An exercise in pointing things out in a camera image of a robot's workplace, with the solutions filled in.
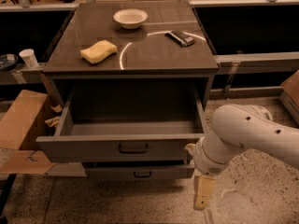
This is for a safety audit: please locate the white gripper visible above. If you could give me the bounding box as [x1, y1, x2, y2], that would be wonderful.
[184, 136, 229, 210]

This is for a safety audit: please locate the grey top drawer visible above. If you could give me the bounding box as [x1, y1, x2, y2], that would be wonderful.
[37, 83, 205, 163]

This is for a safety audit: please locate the grey drawer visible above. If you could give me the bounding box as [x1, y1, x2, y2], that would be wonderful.
[37, 83, 205, 163]
[83, 161, 194, 182]

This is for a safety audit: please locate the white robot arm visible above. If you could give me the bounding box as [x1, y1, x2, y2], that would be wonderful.
[185, 104, 299, 210]

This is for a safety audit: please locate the grey lower drawer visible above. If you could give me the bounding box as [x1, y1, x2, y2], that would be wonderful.
[83, 161, 194, 182]

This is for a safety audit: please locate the grey drawer cabinet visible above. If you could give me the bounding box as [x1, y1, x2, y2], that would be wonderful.
[42, 1, 219, 105]

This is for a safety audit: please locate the cardboard box at right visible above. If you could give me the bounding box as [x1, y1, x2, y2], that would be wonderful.
[279, 70, 299, 125]

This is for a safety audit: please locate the yellow sponge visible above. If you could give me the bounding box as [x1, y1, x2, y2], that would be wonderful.
[80, 40, 118, 64]

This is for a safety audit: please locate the white ceramic bowl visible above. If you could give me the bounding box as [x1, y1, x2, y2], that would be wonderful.
[113, 8, 148, 29]

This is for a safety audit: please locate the brown cardboard box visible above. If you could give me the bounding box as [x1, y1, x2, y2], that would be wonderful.
[0, 90, 56, 175]

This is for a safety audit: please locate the white paper cup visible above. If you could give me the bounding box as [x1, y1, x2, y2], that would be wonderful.
[19, 49, 38, 68]

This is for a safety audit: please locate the dark round lid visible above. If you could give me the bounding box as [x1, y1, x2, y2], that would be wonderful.
[0, 54, 18, 72]

